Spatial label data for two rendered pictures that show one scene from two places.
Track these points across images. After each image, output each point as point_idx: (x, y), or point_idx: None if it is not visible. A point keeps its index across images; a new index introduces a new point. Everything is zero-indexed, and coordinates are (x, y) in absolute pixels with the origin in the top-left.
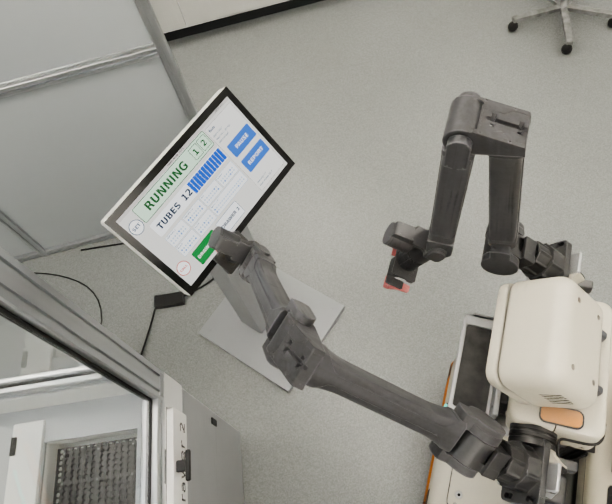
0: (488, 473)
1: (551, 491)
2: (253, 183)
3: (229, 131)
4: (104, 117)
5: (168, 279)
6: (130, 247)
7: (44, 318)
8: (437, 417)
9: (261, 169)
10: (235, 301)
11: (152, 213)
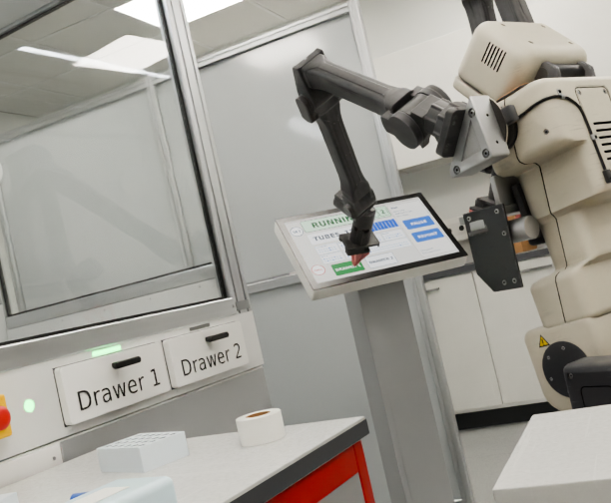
0: (416, 110)
1: (467, 104)
2: (416, 250)
3: (409, 214)
4: (348, 326)
5: (302, 278)
6: (285, 247)
7: (191, 101)
8: (388, 85)
9: (429, 245)
10: (392, 476)
11: (314, 230)
